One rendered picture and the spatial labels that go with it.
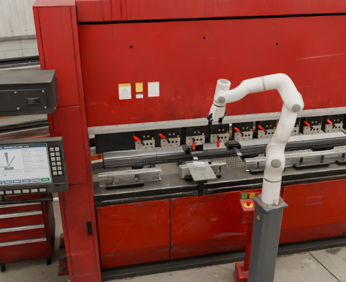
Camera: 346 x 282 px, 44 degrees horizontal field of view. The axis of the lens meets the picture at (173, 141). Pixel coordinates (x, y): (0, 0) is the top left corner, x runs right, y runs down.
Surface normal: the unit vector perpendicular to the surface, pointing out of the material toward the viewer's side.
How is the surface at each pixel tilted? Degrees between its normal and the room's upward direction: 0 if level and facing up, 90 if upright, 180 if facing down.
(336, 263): 0
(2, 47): 90
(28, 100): 90
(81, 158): 90
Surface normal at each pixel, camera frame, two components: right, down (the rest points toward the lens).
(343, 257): 0.00, -0.90
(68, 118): 0.20, 0.43
